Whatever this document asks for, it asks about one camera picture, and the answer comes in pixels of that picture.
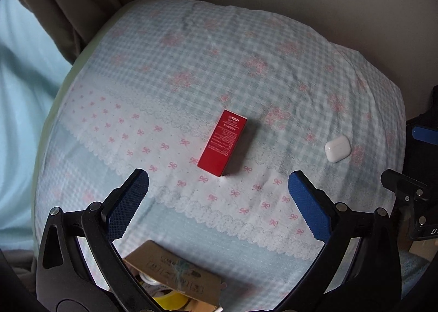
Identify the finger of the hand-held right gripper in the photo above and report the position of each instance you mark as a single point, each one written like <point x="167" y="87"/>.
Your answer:
<point x="400" y="182"/>
<point x="426" y="134"/>

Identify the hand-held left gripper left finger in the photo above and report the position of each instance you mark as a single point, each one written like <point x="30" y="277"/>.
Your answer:
<point x="128" y="204"/>

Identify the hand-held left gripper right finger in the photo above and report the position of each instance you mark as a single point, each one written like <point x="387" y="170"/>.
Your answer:
<point x="309" y="206"/>

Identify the cardboard box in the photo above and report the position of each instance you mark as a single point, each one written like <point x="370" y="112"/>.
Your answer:
<point x="178" y="267"/>

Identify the red carton box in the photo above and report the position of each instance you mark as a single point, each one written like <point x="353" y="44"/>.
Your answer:
<point x="222" y="144"/>

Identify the light blue towel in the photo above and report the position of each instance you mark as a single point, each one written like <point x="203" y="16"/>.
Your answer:
<point x="412" y="274"/>

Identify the white earbuds case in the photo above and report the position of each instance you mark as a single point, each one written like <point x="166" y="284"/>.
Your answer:
<point x="337" y="149"/>

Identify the light blue hanging cloth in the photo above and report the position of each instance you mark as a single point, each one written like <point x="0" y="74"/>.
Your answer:
<point x="24" y="110"/>

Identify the checked bow-print bed sheet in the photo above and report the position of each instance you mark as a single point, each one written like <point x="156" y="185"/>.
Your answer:
<point x="239" y="69"/>

